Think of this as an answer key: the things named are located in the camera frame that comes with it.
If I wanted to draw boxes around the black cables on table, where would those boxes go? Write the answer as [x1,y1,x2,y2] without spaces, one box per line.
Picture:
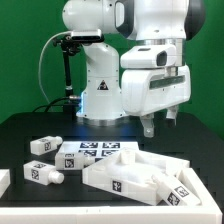
[32,97,77,113]

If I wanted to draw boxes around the grey camera on stand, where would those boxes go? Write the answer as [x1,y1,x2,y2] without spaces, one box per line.
[71,29,104,43]

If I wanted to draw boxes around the white camera cable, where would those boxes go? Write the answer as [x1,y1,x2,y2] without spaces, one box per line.
[38,30,72,104]

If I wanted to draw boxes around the white block left edge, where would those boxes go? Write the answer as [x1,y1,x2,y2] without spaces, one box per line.
[0,169,11,198]

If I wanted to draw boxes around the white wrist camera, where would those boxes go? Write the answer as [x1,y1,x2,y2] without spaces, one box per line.
[120,44,177,69]

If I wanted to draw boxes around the white corner fence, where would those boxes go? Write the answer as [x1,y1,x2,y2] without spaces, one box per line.
[0,168,223,224]

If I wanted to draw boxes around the black camera stand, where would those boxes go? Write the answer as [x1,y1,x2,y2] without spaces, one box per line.
[53,35,81,114]

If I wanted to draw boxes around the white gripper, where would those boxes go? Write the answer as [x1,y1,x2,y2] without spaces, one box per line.
[121,65,191,138]

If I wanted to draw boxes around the white sheet with tags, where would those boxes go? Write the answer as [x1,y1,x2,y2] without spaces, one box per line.
[59,141,139,159]

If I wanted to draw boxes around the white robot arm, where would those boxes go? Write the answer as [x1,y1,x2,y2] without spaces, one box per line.
[62,0,205,137]

